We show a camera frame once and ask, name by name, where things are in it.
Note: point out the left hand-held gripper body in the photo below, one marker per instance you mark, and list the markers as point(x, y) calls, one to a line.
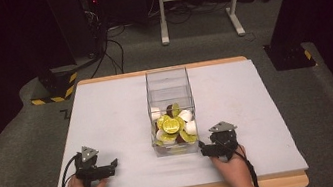
point(89, 168)

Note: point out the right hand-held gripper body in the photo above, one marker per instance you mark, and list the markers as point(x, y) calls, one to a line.
point(224, 140)

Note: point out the person's right hand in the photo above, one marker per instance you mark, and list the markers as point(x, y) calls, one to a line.
point(234, 172)

